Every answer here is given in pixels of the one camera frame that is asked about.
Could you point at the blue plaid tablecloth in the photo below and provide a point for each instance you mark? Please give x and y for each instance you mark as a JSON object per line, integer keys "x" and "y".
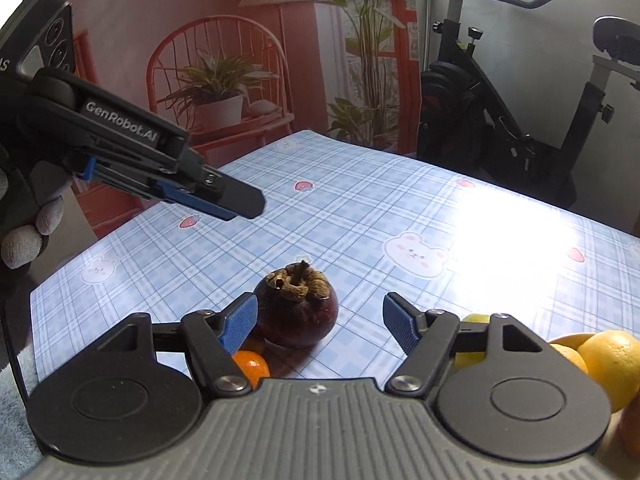
{"x": 375, "y": 200}

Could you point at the person's left hand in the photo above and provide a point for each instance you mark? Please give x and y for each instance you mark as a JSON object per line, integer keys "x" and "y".
{"x": 50, "y": 216}

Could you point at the light fuzzy towel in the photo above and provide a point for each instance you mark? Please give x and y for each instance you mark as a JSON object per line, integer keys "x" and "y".
{"x": 15, "y": 410}

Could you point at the small tangerine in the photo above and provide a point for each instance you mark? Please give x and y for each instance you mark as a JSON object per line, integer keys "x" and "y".
{"x": 252, "y": 367}

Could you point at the yellow orange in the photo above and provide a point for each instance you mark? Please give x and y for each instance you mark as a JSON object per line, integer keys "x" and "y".
{"x": 610, "y": 365}
{"x": 570, "y": 357}

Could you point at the dark purple mangosteen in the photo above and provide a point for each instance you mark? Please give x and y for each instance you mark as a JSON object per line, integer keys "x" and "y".
{"x": 300, "y": 320}

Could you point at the green apple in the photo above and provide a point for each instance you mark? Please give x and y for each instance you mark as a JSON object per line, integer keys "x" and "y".
{"x": 475, "y": 318}

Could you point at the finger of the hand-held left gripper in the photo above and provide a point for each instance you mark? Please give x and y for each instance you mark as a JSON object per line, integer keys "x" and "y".
{"x": 195, "y": 202}
{"x": 240, "y": 200}

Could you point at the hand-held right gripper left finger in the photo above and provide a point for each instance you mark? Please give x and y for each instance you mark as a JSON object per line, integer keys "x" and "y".
{"x": 240, "y": 325}

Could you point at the red room wall poster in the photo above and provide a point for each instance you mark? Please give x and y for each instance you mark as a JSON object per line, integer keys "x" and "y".
{"x": 310, "y": 60}

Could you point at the black exercise bike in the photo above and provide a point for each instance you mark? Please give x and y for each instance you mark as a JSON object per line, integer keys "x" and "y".
{"x": 450, "y": 110}

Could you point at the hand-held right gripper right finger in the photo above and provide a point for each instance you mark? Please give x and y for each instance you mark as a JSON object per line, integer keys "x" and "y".
{"x": 400, "y": 325}

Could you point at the red apple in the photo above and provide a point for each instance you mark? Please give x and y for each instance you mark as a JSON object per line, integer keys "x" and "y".
{"x": 632, "y": 430}

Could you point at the pale yellow bowl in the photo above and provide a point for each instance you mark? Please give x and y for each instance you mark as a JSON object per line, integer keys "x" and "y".
{"x": 607, "y": 445}

